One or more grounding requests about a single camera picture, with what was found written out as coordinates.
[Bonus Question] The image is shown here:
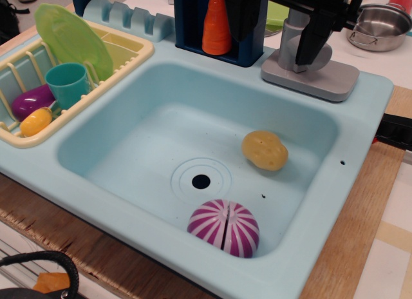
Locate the black cable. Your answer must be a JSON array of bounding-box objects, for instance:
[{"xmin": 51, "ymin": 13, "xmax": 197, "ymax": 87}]
[{"xmin": 0, "ymin": 251, "xmax": 80, "ymax": 299}]

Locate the yellow toy lemon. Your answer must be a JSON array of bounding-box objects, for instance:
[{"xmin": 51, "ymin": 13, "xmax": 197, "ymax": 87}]
[{"xmin": 20, "ymin": 107, "xmax": 52, "ymax": 137}]

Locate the purple toy eggplant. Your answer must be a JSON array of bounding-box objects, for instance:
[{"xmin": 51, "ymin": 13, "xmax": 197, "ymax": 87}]
[{"xmin": 11, "ymin": 84, "xmax": 55, "ymax": 122}]

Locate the stainless steel pot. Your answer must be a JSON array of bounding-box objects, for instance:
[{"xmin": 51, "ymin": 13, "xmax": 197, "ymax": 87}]
[{"xmin": 346, "ymin": 4, "xmax": 411, "ymax": 52}]

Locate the purple striped toy onion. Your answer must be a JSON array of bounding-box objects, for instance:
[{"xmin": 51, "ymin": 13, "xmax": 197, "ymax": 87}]
[{"xmin": 187, "ymin": 199, "xmax": 260, "ymax": 258}]

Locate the dark blue utensil holder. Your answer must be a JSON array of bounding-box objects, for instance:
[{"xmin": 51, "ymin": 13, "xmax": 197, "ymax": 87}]
[{"xmin": 174, "ymin": 0, "xmax": 268, "ymax": 67}]

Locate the yellow toy potato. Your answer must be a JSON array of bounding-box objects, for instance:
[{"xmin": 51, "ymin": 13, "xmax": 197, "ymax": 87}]
[{"xmin": 241, "ymin": 130, "xmax": 288, "ymax": 171}]

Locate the teal plastic cup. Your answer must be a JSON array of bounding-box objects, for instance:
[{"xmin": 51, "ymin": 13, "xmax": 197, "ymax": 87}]
[{"xmin": 45, "ymin": 63, "xmax": 90, "ymax": 110}]

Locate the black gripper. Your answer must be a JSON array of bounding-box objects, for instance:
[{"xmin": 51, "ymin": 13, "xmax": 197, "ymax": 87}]
[{"xmin": 225, "ymin": 0, "xmax": 363, "ymax": 66}]

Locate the black clamp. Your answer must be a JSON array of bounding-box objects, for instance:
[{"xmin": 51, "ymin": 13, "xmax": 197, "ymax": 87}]
[{"xmin": 373, "ymin": 113, "xmax": 411, "ymax": 151}]

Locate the orange toy carrot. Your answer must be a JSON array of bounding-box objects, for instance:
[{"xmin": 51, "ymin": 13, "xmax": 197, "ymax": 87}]
[{"xmin": 201, "ymin": 0, "xmax": 232, "ymax": 55}]

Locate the black bag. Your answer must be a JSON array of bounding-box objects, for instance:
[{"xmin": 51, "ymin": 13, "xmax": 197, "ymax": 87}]
[{"xmin": 0, "ymin": 0, "xmax": 30, "ymax": 44}]

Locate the orange cloth piece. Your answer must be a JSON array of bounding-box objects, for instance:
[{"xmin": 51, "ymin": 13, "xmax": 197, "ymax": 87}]
[{"xmin": 32, "ymin": 273, "xmax": 70, "ymax": 294}]

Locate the grey toy faucet lever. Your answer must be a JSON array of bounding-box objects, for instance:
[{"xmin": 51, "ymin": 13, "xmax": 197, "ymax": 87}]
[{"xmin": 261, "ymin": 10, "xmax": 360, "ymax": 102}]

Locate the green plastic plate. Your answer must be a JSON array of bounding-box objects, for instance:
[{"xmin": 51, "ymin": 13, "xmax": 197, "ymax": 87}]
[{"xmin": 34, "ymin": 3, "xmax": 114, "ymax": 81}]

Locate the green plate in background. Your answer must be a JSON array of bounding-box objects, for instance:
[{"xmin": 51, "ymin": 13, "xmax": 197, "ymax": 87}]
[{"xmin": 265, "ymin": 1, "xmax": 289, "ymax": 37}]

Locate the light blue toy sink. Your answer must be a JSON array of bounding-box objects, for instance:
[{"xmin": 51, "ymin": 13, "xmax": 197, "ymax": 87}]
[{"xmin": 0, "ymin": 0, "xmax": 395, "ymax": 299}]

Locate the cream dish drying rack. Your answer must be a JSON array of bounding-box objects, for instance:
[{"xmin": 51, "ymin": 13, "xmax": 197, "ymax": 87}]
[{"xmin": 1, "ymin": 21, "xmax": 155, "ymax": 148}]

